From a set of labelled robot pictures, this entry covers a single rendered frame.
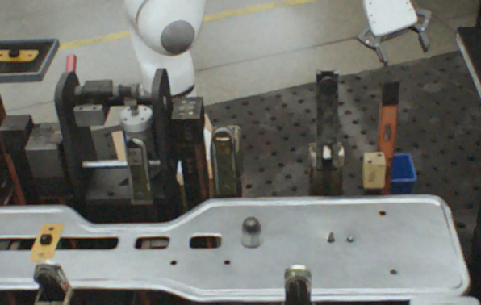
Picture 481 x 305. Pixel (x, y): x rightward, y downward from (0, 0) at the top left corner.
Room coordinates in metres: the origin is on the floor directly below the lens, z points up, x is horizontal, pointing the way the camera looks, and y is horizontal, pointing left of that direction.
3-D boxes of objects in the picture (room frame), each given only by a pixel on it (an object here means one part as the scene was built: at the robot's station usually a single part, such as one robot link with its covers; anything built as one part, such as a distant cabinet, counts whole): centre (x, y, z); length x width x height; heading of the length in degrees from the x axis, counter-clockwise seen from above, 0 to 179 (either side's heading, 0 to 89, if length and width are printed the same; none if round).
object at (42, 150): (1.02, 0.34, 0.89); 0.13 x 0.11 x 0.38; 175
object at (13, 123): (1.05, 0.40, 0.90); 0.05 x 0.05 x 0.40; 85
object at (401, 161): (1.20, -0.34, 0.74); 0.11 x 0.10 x 0.09; 85
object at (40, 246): (0.83, 0.32, 1.01); 0.08 x 0.04 x 0.01; 174
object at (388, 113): (0.93, -0.25, 0.95); 0.03 x 0.01 x 0.50; 85
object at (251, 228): (0.79, -0.01, 1.02); 0.03 x 0.03 x 0.07
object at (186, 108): (1.02, 0.08, 0.91); 0.07 x 0.05 x 0.42; 175
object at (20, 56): (1.18, 0.41, 1.17); 0.08 x 0.04 x 0.01; 80
